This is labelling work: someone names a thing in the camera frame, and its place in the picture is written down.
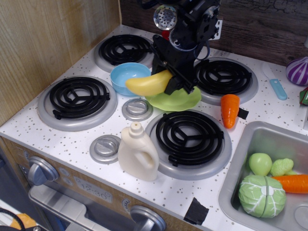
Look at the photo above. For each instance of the silver perforated ladle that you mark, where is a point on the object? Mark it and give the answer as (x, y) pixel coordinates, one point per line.
(165, 17)

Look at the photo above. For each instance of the front right black burner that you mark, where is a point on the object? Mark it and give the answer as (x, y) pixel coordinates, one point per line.
(191, 145)

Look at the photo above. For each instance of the silver knob centre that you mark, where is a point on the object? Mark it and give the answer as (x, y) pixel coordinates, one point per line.
(137, 109)

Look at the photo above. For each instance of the back left black burner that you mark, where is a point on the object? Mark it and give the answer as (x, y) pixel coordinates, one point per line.
(121, 49)

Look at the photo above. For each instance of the silver knob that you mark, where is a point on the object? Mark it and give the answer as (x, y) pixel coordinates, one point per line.
(104, 149)
(137, 109)

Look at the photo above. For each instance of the blue plastic bowl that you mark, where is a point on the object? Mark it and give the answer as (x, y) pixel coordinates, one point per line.
(121, 73)

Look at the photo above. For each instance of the light green toy broccoli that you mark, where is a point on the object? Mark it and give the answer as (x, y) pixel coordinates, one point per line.
(282, 167)

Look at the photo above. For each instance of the orange toy carrot in sink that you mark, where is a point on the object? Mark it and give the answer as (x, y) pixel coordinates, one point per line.
(294, 183)

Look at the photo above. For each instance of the orange toy carrot on counter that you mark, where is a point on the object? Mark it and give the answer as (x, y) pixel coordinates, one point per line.
(230, 107)

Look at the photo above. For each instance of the black tape patch by carrot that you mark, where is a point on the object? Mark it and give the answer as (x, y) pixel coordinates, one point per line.
(243, 113)

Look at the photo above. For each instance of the white toy detergent bottle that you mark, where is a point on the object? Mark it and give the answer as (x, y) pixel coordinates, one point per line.
(137, 154)

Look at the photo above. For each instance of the front left black burner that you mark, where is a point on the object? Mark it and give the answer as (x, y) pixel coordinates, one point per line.
(77, 103)

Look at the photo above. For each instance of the green toy apple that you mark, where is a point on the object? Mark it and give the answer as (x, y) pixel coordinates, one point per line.
(260, 164)

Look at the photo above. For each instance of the right oven dial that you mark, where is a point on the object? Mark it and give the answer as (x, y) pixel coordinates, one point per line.
(146, 219)

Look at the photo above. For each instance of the silver toy sink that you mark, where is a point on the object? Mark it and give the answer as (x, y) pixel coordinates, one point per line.
(278, 143)

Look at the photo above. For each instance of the black tape patch front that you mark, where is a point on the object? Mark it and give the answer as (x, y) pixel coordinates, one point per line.
(196, 213)

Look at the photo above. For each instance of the orange yellow object bottom left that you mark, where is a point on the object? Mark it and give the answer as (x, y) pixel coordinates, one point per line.
(27, 221)

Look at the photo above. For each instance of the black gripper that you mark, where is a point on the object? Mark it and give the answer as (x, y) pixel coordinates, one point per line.
(179, 63)

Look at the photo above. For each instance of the red toy ketchup bottle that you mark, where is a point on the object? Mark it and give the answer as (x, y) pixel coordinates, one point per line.
(165, 34)

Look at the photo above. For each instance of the green plastic plate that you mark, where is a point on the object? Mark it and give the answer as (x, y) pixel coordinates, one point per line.
(178, 101)

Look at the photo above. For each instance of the black burner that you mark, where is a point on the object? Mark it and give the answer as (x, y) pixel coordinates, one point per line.
(221, 76)
(121, 49)
(191, 145)
(77, 103)

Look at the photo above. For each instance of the green toy cabbage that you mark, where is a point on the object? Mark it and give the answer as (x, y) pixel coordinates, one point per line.
(261, 196)

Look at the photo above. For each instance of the white slotted spatula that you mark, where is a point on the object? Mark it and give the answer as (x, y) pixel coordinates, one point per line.
(218, 26)

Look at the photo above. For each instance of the yellow toy banana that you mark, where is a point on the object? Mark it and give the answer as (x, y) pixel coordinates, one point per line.
(151, 85)

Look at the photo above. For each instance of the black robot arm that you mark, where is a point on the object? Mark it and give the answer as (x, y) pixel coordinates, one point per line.
(195, 25)

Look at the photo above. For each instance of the oven dial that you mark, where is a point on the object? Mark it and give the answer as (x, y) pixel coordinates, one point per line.
(146, 219)
(41, 171)

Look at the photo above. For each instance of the silver knob front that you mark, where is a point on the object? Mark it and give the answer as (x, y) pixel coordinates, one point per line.
(104, 149)

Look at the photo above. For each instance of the green red toy can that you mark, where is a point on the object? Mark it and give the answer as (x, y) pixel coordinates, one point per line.
(303, 97)

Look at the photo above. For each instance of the oven door handle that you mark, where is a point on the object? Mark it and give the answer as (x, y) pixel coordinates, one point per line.
(70, 212)

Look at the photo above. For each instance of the back right black burner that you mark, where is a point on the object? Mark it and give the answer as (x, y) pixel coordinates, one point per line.
(221, 76)

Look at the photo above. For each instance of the blue handled toy knife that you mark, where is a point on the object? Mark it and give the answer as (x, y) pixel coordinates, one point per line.
(274, 82)

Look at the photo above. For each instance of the left oven dial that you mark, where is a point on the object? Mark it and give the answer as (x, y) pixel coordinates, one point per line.
(41, 171)

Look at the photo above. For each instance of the purple toy onion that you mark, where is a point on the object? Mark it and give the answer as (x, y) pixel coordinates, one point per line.
(297, 71)

